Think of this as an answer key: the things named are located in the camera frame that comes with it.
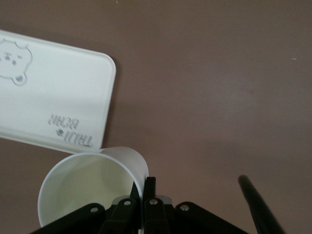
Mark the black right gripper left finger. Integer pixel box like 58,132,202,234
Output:
98,181,140,234

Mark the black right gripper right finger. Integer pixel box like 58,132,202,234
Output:
143,176,170,234

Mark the white IKEA cup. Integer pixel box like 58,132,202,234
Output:
37,145,150,234

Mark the cream tray with bear print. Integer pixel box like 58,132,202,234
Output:
0,29,117,155

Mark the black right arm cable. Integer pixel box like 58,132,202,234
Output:
238,175,286,234

